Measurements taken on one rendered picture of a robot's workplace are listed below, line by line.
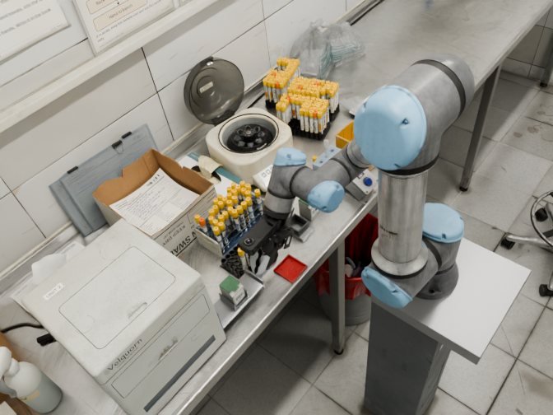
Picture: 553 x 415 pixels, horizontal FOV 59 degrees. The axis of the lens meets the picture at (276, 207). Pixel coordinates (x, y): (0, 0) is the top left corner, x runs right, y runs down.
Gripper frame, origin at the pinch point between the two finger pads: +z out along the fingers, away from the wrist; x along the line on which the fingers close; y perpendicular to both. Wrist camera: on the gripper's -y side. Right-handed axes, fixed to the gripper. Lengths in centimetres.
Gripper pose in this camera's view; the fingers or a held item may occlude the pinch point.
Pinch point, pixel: (255, 275)
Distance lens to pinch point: 131.4
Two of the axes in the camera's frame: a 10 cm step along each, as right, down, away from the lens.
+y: 6.1, -2.1, 7.7
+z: -2.3, 8.8, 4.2
